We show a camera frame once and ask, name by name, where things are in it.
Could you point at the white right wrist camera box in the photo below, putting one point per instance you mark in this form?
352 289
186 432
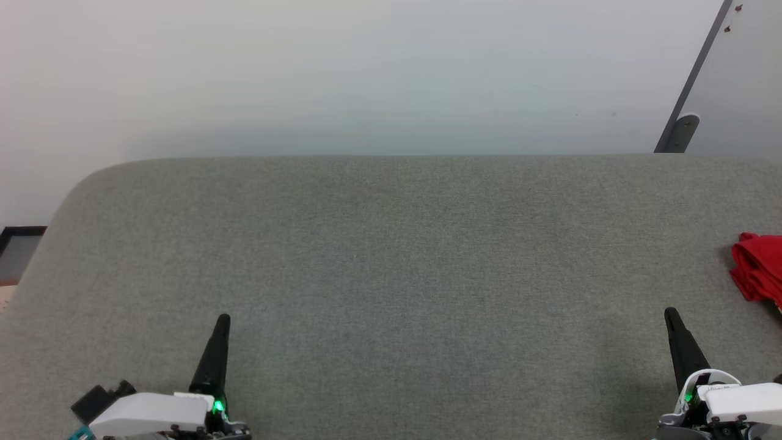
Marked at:
745 400

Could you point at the black left wrist camera connector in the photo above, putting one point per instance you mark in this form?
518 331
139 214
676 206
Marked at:
101 398

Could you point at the grey post foot bracket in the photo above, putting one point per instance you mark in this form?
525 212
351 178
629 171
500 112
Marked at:
683 134

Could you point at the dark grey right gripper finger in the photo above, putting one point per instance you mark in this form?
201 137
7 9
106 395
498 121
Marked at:
681 348

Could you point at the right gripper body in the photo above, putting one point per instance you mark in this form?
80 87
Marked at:
693 421

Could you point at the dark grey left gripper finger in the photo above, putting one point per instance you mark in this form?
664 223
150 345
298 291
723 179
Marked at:
214 360

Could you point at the red garment with white trim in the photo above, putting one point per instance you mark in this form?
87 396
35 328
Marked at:
760 269

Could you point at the black framed grey panel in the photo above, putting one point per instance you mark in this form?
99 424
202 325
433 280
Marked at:
18 253

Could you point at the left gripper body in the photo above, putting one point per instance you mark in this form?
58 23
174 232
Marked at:
220 421

